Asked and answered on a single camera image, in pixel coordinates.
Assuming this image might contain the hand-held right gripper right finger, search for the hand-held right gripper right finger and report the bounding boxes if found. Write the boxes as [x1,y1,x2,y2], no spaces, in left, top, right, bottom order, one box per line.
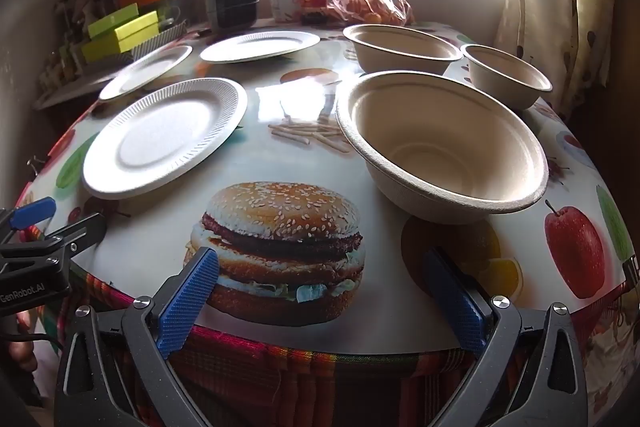
[422,247,588,427]

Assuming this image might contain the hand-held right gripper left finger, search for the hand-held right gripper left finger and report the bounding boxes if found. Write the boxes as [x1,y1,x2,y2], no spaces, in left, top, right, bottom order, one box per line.
[54,246,221,427]

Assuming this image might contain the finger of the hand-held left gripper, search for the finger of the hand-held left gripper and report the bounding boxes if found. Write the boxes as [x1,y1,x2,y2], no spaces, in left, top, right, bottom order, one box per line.
[42,212,109,260]
[0,196,57,244]

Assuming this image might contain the white foam plate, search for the white foam plate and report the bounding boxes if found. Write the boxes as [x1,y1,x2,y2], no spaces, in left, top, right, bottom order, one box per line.
[81,77,249,200]
[199,30,321,64]
[98,45,194,102]

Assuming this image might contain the large beige paper bowl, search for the large beige paper bowl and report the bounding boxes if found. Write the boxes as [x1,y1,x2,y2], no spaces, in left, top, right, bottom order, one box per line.
[335,70,550,225]
[342,24,464,76]

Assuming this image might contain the small beige paper bowl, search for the small beige paper bowl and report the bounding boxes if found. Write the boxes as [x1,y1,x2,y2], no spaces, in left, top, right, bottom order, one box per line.
[460,43,553,111]

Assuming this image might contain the cluster of small bottles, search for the cluster of small bottles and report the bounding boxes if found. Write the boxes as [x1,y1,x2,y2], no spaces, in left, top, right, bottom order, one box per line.
[39,0,88,82]

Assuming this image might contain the food print tablecloth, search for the food print tablecloth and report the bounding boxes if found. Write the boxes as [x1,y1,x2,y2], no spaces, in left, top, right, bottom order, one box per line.
[17,19,640,408]

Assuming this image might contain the lime green box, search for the lime green box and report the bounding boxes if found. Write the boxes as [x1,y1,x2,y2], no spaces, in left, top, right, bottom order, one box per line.
[81,13,160,64]

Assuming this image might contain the striped grey box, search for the striped grey box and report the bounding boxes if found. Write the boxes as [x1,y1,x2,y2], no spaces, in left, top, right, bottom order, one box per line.
[107,19,188,60]

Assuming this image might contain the flat green box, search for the flat green box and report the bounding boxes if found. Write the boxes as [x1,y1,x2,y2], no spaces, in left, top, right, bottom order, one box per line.
[87,3,140,38]

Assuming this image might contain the clear glass jar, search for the clear glass jar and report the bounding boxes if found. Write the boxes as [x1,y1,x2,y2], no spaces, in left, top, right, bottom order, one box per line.
[157,4,182,28]

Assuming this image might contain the small grey fan heater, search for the small grey fan heater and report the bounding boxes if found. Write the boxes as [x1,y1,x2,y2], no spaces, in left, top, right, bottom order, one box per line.
[204,0,261,30]

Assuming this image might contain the white plastic tub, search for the white plastic tub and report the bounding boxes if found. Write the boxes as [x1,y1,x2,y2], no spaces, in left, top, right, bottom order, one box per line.
[265,0,304,24]

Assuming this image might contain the fruit print curtain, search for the fruit print curtain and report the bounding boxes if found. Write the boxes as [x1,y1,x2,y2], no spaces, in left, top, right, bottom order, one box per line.
[492,0,621,118]

